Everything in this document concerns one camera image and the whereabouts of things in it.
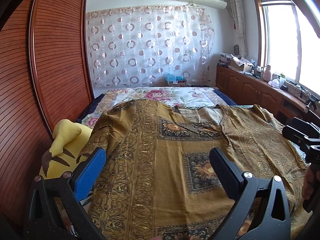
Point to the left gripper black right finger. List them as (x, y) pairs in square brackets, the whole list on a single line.
[(272, 220)]

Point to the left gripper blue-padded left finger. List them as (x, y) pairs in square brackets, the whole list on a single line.
[(45, 220)]

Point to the golden brown patterned garment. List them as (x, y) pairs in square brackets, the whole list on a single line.
[(158, 180)]

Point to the right hand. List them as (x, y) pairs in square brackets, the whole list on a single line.
[(309, 178)]

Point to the pink thermos jug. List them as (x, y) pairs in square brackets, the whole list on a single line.
[(266, 74)]

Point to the yellow plush toy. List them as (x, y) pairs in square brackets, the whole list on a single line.
[(65, 152)]

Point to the long wooden side cabinet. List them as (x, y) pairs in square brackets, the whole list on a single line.
[(247, 90)]

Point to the cardboard box on cabinet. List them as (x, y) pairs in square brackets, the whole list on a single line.
[(241, 64)]

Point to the floral bed quilt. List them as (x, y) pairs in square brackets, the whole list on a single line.
[(160, 97)]

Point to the red-brown wooden wardrobe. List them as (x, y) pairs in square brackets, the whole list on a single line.
[(44, 78)]

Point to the box with blue items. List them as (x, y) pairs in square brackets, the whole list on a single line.
[(175, 81)]

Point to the white patterned window drape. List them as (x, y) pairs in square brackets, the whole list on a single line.
[(239, 20)]

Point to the white circle-patterned curtain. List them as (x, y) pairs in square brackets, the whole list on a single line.
[(137, 46)]

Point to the window with wooden frame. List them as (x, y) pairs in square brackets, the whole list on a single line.
[(289, 44)]

